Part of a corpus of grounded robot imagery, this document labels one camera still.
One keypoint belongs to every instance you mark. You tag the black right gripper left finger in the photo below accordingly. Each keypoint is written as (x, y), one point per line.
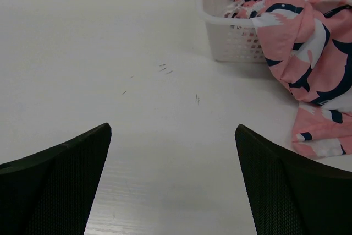
(52, 191)

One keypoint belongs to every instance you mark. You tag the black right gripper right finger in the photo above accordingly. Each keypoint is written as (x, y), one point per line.
(289, 193)

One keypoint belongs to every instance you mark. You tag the pink shark print shorts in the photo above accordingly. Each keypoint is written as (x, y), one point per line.
(307, 46)

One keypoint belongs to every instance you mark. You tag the white plastic laundry basket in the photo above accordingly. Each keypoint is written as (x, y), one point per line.
(231, 40)

